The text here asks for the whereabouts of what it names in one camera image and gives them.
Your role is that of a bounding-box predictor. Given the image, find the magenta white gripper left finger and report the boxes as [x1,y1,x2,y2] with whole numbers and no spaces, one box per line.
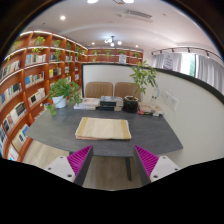
[45,145,93,186]

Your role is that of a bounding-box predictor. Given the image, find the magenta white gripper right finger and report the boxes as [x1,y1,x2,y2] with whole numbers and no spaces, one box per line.
[133,145,180,186]

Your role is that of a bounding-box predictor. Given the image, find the beige striped folded towel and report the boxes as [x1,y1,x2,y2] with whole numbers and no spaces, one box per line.
[75,117,131,140]

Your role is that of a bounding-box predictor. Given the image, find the dark grey table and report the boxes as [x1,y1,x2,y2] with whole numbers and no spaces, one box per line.
[27,103,183,180]

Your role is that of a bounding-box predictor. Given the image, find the books stack at right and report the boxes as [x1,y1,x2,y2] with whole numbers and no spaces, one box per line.
[138,102,163,116]

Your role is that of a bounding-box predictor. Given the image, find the white book stack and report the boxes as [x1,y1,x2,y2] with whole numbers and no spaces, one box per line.
[74,98,100,110]

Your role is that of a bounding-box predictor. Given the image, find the dark book stack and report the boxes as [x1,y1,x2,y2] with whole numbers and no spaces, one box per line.
[98,96,124,111]

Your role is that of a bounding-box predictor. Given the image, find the green plant in white pot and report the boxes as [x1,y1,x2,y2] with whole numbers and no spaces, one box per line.
[47,78,82,116]

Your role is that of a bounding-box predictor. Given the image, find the right tan chair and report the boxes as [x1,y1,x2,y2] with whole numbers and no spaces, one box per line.
[114,82,140,98]

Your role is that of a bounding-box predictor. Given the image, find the tall plant in black pot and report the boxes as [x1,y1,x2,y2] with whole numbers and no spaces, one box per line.
[123,61,158,113]

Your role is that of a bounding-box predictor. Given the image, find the orange wooden bookshelf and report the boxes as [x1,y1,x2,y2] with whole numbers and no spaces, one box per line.
[0,30,143,161]

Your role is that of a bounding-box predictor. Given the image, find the white curtain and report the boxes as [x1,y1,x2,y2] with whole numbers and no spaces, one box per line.
[152,52,224,95]

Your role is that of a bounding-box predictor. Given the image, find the ceiling chandelier lamp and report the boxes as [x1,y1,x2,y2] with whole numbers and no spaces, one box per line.
[104,36,122,47]

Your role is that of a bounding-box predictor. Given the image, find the white wall socket panel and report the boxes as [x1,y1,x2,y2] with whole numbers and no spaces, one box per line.
[163,92,178,111]

